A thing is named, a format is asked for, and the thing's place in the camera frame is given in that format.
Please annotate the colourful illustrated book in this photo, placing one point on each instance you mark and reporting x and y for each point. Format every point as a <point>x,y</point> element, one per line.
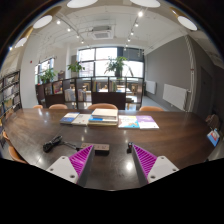
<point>128,121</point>

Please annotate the thin tan book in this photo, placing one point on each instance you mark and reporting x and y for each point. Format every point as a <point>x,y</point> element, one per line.
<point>101,124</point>

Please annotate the white cover book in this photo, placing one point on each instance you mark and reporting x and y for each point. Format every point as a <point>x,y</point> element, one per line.
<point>81,119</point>

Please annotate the brown power strip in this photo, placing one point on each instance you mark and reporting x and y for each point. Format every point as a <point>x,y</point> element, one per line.
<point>95,148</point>

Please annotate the dark open shelf unit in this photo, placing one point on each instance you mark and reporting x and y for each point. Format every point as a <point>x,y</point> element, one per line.
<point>108,98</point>

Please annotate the round ceiling lights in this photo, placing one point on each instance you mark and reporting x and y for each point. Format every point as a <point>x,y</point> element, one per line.
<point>81,2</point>

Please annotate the small blue sign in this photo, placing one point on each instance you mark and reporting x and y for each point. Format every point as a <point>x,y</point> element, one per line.
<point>213,136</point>

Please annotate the blue and white book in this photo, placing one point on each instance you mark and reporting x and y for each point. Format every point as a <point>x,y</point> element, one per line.
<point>101,119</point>

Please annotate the ceiling spotlights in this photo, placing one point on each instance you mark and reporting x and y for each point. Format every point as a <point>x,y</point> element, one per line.
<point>140,14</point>

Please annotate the orange chairs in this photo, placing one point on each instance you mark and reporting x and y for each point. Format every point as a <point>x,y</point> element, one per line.
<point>102,106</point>

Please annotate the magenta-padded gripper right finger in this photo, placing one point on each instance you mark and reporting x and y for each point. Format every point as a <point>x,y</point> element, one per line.
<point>161,166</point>

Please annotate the purple and white book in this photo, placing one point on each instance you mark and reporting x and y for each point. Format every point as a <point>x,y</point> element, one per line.
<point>146,122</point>

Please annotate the ceiling air conditioner unit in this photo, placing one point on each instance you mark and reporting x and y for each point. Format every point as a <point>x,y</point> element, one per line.
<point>101,33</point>

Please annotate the tall bookshelf with books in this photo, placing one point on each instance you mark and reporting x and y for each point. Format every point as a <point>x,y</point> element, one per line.
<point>10,93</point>

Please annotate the large green potted plant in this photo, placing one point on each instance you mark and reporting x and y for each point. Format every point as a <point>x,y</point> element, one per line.
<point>116,65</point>

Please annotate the blue cover book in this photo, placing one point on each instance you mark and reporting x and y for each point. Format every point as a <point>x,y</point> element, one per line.
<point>69,118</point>

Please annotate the large white wall radiator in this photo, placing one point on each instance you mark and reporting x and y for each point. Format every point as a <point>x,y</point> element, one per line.
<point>175,96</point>

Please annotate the green plant by window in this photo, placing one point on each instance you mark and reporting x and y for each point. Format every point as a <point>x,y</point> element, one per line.
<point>46,76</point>

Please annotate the small white wall radiator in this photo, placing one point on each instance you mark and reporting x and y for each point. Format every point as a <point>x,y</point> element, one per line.
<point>150,87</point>

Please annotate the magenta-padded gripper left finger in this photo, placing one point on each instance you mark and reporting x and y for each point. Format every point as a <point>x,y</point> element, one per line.
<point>63,168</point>

